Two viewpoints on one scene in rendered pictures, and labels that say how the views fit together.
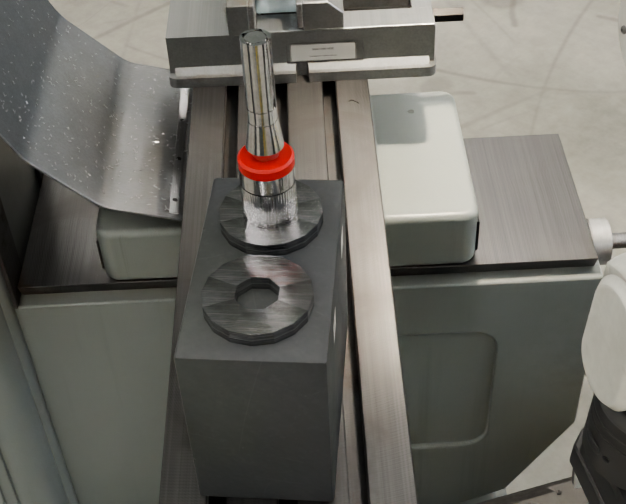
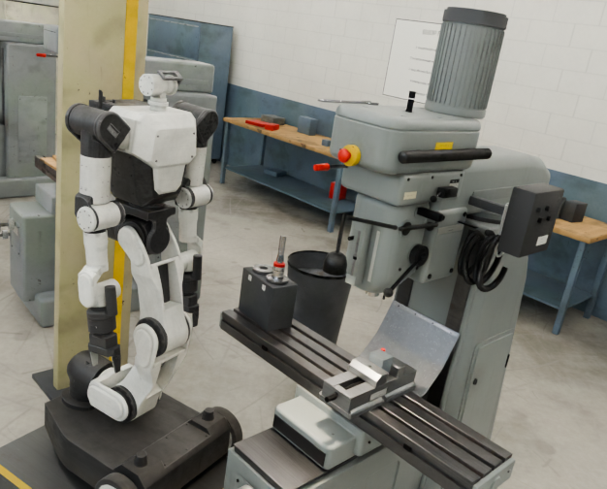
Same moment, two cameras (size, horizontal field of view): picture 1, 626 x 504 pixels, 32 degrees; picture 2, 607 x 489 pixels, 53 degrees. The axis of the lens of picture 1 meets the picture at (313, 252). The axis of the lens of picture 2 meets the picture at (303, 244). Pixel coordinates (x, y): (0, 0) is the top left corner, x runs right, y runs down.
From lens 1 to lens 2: 278 cm
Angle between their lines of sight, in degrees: 105
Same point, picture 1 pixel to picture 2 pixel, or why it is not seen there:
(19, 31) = (423, 341)
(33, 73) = (409, 344)
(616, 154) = not seen: outside the picture
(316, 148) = (322, 364)
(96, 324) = not seen: hidden behind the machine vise
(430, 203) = (291, 404)
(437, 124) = (318, 432)
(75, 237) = not seen: hidden behind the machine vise
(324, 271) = (258, 276)
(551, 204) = (264, 458)
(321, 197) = (272, 284)
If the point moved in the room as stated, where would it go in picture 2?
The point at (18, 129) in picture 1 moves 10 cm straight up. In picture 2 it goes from (386, 332) to (391, 309)
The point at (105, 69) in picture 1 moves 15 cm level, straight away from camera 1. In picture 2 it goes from (419, 380) to (457, 397)
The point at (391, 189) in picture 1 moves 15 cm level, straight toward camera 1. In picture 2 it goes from (306, 404) to (282, 382)
